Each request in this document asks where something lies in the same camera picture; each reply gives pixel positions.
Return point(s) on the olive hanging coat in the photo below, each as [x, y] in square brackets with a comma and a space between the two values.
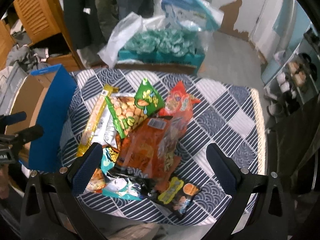
[108, 16]

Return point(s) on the shoe rack with shoes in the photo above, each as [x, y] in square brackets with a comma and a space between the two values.
[297, 80]

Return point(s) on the wooden louvered wardrobe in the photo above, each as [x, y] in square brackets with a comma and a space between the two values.
[38, 24]

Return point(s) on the grey clothes pile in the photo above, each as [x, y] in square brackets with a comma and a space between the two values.
[26, 57]

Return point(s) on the blue cardboard box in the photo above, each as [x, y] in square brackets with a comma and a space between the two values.
[45, 96]

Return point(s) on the person's left hand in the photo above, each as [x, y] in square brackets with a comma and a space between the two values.
[4, 182]

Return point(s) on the white plastic bag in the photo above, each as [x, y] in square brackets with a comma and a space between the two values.
[123, 32]

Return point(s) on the teal tray of packets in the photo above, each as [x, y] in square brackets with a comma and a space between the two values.
[164, 46]

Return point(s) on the long gold snack pack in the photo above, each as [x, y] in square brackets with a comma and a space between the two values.
[94, 118]

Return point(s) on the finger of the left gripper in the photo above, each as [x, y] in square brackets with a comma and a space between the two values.
[7, 120]
[29, 134]

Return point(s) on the large orange snack bag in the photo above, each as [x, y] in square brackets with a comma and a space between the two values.
[148, 152]

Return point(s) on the green peanut snack bag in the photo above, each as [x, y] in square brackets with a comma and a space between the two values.
[128, 112]

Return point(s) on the blue clear plastic bag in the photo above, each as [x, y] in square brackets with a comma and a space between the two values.
[192, 15]

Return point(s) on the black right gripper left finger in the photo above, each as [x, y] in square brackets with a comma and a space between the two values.
[50, 209]

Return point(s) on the black snack packet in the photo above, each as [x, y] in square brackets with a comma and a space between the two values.
[175, 194]

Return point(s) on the teal snack packet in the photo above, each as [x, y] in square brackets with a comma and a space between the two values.
[103, 182]

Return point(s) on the dark hanging jacket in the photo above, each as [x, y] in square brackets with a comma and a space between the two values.
[82, 23]

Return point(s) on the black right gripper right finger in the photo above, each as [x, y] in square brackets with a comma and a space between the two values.
[269, 217]

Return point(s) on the small red snack bag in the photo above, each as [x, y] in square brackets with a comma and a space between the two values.
[179, 103]

